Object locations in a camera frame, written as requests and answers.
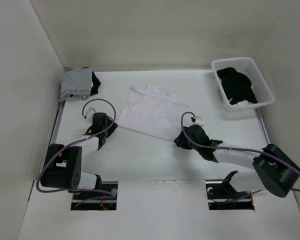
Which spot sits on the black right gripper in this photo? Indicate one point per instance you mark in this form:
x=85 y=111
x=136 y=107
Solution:
x=181 y=142

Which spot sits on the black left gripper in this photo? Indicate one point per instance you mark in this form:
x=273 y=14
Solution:
x=111 y=129

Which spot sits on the white tank top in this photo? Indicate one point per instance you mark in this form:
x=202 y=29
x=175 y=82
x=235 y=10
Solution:
x=153 y=112

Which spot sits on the black tank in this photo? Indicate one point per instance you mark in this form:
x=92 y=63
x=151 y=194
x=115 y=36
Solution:
x=236 y=85
x=95 y=84

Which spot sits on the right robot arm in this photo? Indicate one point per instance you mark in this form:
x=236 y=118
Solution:
x=272 y=169

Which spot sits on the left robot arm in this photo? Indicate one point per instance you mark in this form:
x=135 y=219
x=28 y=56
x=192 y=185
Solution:
x=62 y=170

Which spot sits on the folded black tank top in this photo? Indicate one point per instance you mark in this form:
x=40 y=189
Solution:
x=95 y=84

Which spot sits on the folded grey tank top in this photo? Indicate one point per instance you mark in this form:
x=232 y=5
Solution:
x=76 y=83

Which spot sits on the white garment in basket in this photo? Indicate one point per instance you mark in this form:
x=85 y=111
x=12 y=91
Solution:
x=242 y=103

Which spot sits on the white plastic laundry basket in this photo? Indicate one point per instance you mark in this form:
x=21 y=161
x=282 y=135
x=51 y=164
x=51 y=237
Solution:
x=259 y=86

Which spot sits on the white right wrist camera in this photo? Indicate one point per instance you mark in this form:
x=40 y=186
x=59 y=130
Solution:
x=197 y=121

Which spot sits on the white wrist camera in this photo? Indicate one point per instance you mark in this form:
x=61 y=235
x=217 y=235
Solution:
x=197 y=121
x=89 y=114

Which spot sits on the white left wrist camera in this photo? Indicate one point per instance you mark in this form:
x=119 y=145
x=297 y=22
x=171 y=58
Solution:
x=89 y=114

